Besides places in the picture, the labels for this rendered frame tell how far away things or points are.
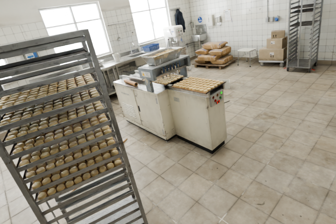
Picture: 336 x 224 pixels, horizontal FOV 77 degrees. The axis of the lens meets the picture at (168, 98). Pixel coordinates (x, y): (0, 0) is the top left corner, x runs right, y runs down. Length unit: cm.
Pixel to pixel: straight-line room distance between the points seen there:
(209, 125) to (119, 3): 454
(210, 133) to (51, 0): 446
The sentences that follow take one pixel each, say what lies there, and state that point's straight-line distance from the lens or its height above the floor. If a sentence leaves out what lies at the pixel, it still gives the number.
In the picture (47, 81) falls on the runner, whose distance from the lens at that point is 134.
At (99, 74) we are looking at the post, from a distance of 131.
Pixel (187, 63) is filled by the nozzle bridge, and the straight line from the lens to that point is 318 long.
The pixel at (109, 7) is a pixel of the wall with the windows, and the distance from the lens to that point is 612.
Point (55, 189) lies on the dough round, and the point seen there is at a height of 87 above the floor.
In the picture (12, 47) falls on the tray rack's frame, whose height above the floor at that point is 180.
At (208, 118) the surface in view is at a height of 56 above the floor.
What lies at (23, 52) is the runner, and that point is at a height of 177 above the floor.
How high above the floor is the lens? 183
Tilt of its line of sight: 22 degrees down
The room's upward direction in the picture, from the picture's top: 11 degrees counter-clockwise
